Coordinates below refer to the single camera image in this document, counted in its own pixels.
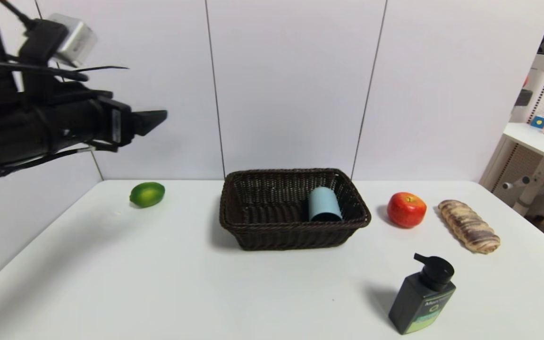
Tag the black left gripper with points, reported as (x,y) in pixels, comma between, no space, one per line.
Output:
(118,125)

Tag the light blue plastic cup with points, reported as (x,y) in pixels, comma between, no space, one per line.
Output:
(324,205)

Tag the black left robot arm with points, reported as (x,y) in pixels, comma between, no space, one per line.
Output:
(3,123)

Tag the dark brown wicker basket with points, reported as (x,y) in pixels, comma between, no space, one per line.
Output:
(272,226)

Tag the thin black zip tie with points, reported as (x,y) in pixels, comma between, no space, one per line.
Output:
(102,69)

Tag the green lime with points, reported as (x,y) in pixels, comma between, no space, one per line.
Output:
(147,194)

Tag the red apple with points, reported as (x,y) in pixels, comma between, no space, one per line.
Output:
(406,210)

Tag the black pump soap bottle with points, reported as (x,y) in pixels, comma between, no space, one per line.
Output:
(422,302)

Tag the brown swirled bread loaf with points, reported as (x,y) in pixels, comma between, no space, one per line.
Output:
(469,226)

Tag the white side desk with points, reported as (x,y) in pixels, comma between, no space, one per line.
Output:
(536,141)

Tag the small blue box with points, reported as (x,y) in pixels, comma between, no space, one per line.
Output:
(539,122)

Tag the white desk leg with crank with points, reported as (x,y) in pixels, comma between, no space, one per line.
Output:
(534,189)

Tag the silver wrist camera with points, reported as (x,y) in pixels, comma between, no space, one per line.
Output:
(76,40)

